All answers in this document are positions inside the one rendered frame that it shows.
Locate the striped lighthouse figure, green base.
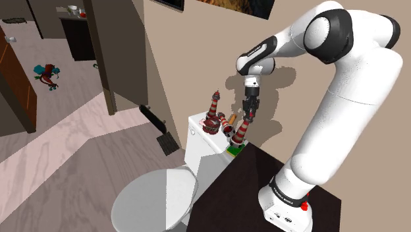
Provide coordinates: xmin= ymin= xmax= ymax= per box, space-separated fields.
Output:
xmin=225 ymin=112 xmax=249 ymax=159

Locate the small striped lighthouse figure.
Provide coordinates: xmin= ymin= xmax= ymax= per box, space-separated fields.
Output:
xmin=217 ymin=111 xmax=236 ymax=138

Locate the striped lighthouse figure, red rock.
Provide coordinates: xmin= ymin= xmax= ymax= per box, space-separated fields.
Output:
xmin=201 ymin=90 xmax=223 ymax=135

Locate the black long flat object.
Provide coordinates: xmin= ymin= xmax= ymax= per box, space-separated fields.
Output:
xmin=138 ymin=103 xmax=168 ymax=134

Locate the dark grey-brown door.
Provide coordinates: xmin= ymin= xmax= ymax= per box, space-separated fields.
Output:
xmin=82 ymin=0 xmax=149 ymax=116

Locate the white toilet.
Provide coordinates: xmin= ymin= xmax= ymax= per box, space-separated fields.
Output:
xmin=110 ymin=110 xmax=249 ymax=232

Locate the dark cabinet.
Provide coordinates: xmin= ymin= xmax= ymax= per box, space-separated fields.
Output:
xmin=55 ymin=5 xmax=97 ymax=62

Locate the red and teal toy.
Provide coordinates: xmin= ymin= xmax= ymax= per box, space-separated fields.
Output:
xmin=33 ymin=63 xmax=61 ymax=92

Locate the brown wooden door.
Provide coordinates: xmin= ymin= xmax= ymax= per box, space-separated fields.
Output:
xmin=0 ymin=25 xmax=38 ymax=134

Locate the dark framed wall picture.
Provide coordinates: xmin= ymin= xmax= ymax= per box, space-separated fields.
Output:
xmin=196 ymin=0 xmax=276 ymax=20

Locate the black framed wall picture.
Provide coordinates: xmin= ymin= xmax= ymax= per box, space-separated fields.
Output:
xmin=150 ymin=0 xmax=186 ymax=13

